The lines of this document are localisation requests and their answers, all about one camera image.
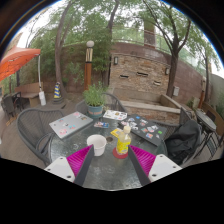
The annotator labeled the orange patio umbrella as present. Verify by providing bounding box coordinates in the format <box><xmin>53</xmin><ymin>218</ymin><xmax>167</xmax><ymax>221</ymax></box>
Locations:
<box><xmin>0</xmin><ymin>45</ymin><xmax>42</xmax><ymax>83</ymax></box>

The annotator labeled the white ceramic mug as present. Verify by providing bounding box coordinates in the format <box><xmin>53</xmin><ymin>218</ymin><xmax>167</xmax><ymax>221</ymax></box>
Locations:
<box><xmin>86</xmin><ymin>134</ymin><xmax>108</xmax><ymax>157</ymax></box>

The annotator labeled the green plant in teal pot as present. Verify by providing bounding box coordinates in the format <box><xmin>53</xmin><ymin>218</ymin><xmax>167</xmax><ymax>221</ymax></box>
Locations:
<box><xmin>82</xmin><ymin>82</ymin><xmax>108</xmax><ymax>119</ymax></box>

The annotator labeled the silver laptop with stickers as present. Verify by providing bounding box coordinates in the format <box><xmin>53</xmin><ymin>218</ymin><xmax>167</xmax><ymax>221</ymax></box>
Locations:
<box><xmin>48</xmin><ymin>111</ymin><xmax>94</xmax><ymax>140</ymax></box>

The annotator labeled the dark wicker chair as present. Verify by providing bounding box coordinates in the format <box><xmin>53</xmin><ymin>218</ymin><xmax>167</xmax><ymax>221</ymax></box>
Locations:
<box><xmin>0</xmin><ymin>91</ymin><xmax>24</xmax><ymax>119</ymax></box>

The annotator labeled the black backpack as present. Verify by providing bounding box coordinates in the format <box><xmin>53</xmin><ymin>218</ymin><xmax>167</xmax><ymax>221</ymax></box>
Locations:
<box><xmin>164</xmin><ymin>119</ymin><xmax>202</xmax><ymax>164</ymax></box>

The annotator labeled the wooden bench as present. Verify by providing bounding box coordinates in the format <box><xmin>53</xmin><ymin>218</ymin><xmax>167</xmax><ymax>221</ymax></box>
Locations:
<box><xmin>14</xmin><ymin>82</ymin><xmax>44</xmax><ymax>108</ymax></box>

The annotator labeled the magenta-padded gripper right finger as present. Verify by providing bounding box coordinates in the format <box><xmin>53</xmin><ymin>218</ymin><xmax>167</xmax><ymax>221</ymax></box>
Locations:
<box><xmin>128</xmin><ymin>144</ymin><xmax>183</xmax><ymax>187</ymax></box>

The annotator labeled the white umbrella pole base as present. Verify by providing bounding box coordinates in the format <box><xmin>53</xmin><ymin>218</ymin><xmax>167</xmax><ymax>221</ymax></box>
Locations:
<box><xmin>38</xmin><ymin>90</ymin><xmax>47</xmax><ymax>107</ymax></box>

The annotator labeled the white printed booklet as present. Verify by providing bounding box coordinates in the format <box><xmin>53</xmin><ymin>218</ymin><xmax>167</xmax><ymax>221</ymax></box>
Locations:
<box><xmin>102</xmin><ymin>109</ymin><xmax>128</xmax><ymax>121</ymax></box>

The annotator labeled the black laptop with stickers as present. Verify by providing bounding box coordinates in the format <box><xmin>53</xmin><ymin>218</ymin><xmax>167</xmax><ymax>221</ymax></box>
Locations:
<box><xmin>118</xmin><ymin>113</ymin><xmax>168</xmax><ymax>147</ymax></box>

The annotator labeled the small yellow card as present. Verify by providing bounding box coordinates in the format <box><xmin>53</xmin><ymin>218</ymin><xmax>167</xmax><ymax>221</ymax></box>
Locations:
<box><xmin>110</xmin><ymin>127</ymin><xmax>124</xmax><ymax>139</ymax></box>

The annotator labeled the wooden lamp post, globe light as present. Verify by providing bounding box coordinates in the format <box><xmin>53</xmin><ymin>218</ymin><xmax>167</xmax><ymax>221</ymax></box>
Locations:
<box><xmin>83</xmin><ymin>40</ymin><xmax>95</xmax><ymax>91</ymax></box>

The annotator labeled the clear bottle with yellow label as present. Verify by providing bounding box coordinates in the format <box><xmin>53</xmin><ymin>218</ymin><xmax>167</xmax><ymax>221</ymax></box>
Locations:
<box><xmin>115</xmin><ymin>125</ymin><xmax>132</xmax><ymax>156</ymax></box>

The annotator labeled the small round side table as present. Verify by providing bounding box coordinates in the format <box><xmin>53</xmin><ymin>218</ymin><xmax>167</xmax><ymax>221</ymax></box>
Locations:
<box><xmin>194</xmin><ymin>108</ymin><xmax>218</xmax><ymax>133</ymax></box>

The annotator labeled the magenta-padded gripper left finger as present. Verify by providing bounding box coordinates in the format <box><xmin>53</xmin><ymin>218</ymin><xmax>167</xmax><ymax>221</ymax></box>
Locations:
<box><xmin>44</xmin><ymin>144</ymin><xmax>96</xmax><ymax>187</ymax></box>

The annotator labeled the blue yellow striped cone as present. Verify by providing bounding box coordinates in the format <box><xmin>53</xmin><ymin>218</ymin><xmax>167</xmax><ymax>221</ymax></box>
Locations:
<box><xmin>53</xmin><ymin>81</ymin><xmax>63</xmax><ymax>103</ymax></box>

